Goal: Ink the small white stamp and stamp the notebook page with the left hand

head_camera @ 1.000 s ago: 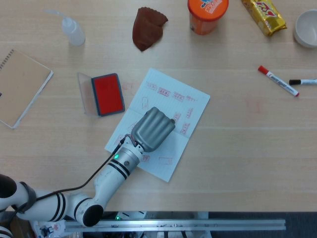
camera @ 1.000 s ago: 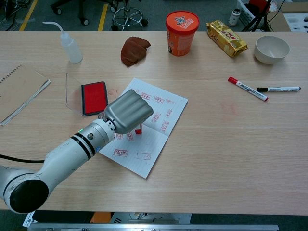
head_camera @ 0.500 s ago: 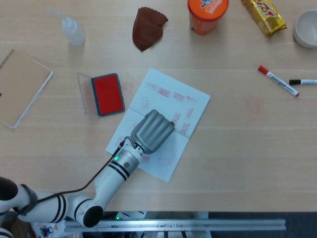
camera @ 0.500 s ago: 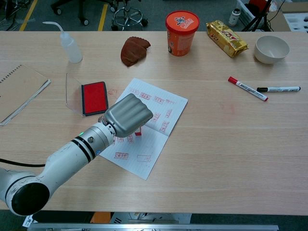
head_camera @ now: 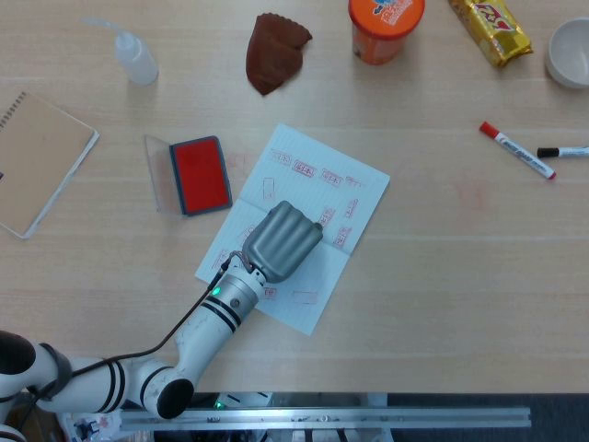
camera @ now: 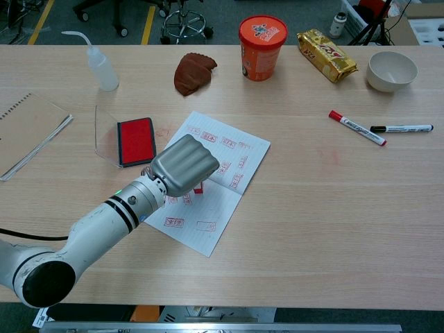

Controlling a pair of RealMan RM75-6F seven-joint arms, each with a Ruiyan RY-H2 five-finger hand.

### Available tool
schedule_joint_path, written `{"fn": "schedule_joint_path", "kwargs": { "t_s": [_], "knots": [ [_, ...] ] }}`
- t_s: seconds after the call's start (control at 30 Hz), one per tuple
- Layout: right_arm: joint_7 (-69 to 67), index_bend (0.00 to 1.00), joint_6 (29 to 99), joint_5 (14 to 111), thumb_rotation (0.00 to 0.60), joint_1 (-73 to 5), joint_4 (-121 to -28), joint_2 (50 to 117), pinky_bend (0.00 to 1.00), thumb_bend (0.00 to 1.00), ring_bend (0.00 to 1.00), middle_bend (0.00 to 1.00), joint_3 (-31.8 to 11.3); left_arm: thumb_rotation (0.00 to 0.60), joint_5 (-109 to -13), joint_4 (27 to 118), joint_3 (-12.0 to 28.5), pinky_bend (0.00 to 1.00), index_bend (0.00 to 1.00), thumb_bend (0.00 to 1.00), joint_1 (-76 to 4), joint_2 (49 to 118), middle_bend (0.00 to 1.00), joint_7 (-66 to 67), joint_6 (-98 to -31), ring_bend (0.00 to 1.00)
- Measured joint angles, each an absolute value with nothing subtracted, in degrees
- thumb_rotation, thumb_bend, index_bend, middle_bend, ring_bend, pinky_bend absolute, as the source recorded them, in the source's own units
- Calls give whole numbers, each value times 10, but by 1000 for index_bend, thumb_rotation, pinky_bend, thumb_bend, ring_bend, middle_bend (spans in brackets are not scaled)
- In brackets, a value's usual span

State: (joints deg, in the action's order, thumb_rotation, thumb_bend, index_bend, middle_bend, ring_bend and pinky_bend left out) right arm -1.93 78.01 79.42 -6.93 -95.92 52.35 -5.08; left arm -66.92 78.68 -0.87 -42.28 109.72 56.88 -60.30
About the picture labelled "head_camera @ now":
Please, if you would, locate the white bowl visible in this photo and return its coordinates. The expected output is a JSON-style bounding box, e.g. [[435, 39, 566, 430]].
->
[[545, 17, 589, 88]]

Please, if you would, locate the orange instant noodle cup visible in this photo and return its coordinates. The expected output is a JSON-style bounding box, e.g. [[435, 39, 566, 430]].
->
[[347, 0, 426, 65]]

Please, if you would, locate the white stamped paper sheet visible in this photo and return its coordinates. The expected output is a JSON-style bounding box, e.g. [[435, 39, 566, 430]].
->
[[194, 122, 392, 336]]

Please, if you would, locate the red whiteboard marker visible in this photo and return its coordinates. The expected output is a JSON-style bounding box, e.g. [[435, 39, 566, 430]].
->
[[479, 121, 557, 180]]

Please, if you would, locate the aluminium profile rail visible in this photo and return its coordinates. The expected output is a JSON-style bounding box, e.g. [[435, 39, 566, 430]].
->
[[120, 406, 532, 432]]

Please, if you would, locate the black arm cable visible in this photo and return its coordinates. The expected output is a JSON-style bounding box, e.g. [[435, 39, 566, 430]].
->
[[4, 257, 234, 427]]

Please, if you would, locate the black whiteboard marker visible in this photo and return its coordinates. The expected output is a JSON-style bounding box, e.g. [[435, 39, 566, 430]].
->
[[537, 145, 589, 159]]

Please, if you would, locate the gold snack packet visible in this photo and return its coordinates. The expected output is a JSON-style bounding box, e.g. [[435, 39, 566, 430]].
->
[[447, 0, 535, 69]]

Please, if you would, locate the red ink pad clear lid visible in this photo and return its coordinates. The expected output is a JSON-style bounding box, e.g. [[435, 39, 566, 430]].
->
[[144, 134, 233, 217]]

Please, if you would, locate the brown folded cloth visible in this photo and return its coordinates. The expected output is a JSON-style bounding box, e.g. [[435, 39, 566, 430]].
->
[[245, 13, 314, 97]]

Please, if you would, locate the kraft spiral notebook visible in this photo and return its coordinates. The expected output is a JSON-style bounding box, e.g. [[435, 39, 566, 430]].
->
[[0, 90, 100, 240]]

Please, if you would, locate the clear squeeze wash bottle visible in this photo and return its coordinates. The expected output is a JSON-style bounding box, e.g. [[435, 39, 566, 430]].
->
[[80, 17, 160, 87]]

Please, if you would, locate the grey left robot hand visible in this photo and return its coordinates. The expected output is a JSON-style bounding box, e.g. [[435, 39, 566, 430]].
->
[[242, 200, 324, 284]]

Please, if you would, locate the white printed sheet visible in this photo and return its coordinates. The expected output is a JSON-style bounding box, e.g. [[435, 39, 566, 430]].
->
[[57, 411, 123, 442]]

